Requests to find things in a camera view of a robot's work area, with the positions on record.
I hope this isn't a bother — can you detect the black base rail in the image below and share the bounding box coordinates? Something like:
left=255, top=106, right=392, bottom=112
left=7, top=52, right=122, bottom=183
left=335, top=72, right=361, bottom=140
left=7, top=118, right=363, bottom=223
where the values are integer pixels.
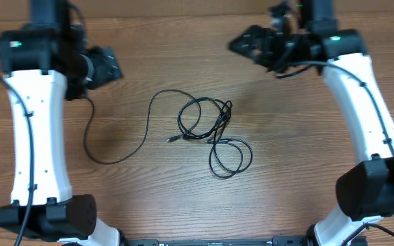
left=129, top=236, right=314, bottom=246

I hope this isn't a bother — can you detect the coiled black usb cable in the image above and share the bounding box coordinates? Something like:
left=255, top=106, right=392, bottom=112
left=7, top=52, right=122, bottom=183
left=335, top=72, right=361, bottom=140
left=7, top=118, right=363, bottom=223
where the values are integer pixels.
left=176, top=96, right=254, bottom=180

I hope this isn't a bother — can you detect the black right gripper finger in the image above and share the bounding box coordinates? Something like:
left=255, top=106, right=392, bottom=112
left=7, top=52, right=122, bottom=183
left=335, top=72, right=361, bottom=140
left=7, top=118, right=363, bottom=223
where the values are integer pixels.
left=228, top=36, right=262, bottom=60
left=235, top=25, right=269, bottom=41

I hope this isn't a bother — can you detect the thin black usb cable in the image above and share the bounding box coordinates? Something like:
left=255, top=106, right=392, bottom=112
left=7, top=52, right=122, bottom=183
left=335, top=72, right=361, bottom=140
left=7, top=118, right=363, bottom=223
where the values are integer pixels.
left=82, top=89, right=203, bottom=165

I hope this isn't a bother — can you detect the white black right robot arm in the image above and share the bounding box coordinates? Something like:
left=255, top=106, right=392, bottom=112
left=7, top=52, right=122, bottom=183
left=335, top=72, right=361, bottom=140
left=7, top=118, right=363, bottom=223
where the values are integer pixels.
left=228, top=0, right=394, bottom=245

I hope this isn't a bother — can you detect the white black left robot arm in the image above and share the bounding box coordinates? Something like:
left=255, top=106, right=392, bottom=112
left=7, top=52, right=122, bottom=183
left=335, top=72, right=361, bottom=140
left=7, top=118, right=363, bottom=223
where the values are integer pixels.
left=0, top=1, right=126, bottom=245

